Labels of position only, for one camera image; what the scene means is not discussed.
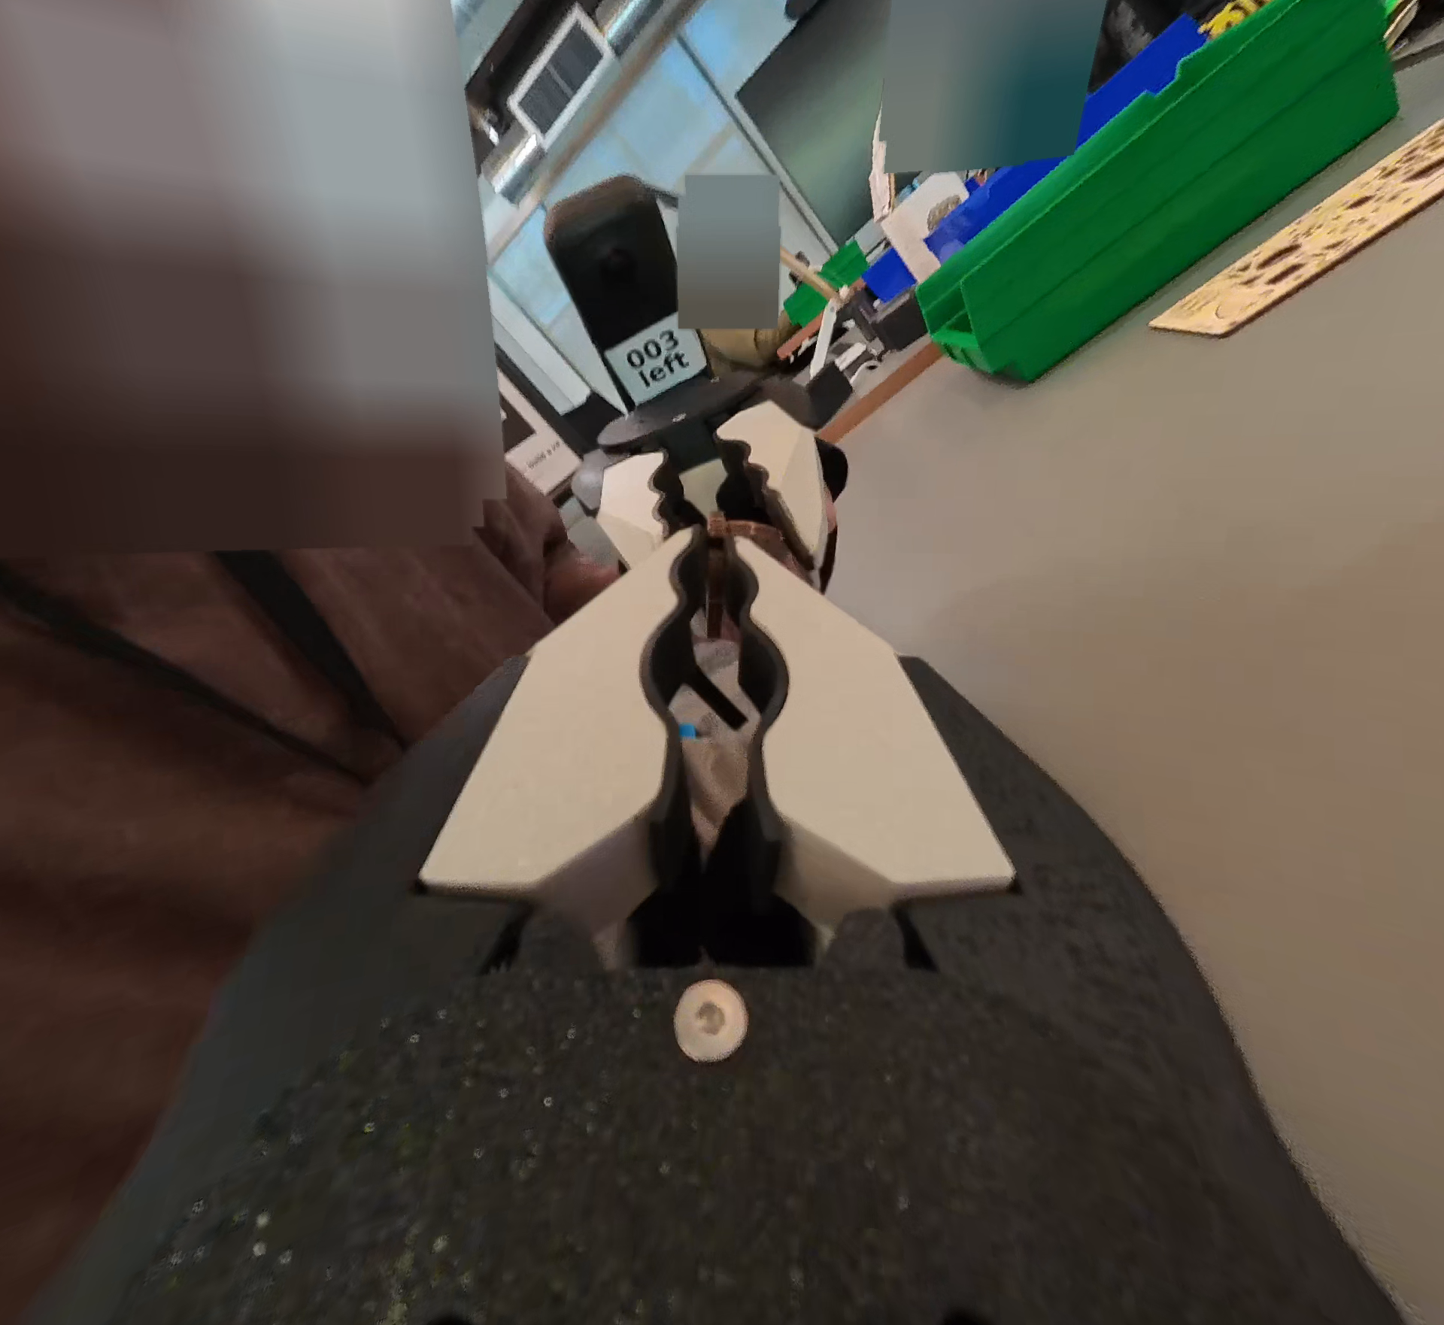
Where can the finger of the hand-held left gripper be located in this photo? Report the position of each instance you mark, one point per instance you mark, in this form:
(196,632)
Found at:
(790,468)
(626,501)

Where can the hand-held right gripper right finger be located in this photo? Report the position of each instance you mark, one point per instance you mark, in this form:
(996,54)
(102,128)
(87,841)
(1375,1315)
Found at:
(880,784)

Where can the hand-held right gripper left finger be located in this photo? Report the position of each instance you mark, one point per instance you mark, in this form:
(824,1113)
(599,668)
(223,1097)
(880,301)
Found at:
(542,772)

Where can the round wooden gear part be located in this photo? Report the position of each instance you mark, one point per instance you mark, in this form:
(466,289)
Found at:
(751,530)

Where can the laser-cut wooden parts sheet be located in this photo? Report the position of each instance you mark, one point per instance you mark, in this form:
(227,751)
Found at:
(1297,242)

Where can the framed black-white marker sign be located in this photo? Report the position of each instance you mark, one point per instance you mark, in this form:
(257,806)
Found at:
(530,446)

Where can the green plastic bin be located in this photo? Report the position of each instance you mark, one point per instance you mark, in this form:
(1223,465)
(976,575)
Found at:
(818,288)
(1184,197)

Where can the blue plastic bin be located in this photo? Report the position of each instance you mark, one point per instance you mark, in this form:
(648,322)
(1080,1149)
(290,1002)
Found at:
(1139,79)

